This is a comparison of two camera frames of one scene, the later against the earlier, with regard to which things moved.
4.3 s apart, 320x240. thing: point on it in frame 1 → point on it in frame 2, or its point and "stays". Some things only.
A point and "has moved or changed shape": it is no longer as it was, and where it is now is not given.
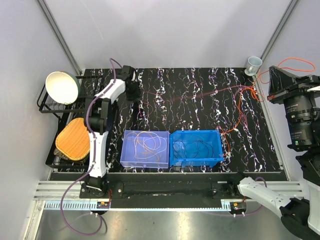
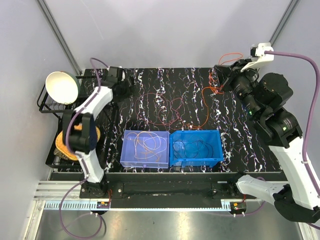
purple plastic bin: [145, 149] stays
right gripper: [283, 82] → [224, 72]
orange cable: [225, 135] → [214, 86]
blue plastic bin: [195, 148] stays
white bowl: [62, 87] stays
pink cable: [186, 96] has moved or changed shape
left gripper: [132, 97] → [128, 91]
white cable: [155, 136] stays
